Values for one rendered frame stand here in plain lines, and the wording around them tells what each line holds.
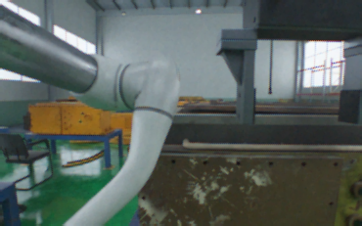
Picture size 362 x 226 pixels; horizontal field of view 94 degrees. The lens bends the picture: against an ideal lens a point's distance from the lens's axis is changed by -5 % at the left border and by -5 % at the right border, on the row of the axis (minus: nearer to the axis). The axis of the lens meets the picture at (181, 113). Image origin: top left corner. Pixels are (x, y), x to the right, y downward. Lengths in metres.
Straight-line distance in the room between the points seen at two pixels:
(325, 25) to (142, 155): 0.36
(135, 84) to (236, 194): 0.45
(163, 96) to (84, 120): 3.47
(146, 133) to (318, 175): 0.55
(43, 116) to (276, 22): 4.28
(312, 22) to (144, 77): 0.34
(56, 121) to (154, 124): 3.83
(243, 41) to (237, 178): 0.48
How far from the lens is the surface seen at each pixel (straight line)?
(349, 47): 0.30
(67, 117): 4.06
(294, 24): 0.23
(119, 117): 6.99
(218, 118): 0.66
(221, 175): 0.60
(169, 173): 0.60
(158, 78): 0.44
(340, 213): 0.85
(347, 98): 0.29
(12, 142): 3.50
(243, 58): 0.21
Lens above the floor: 1.41
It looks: 6 degrees down
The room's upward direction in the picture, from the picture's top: straight up
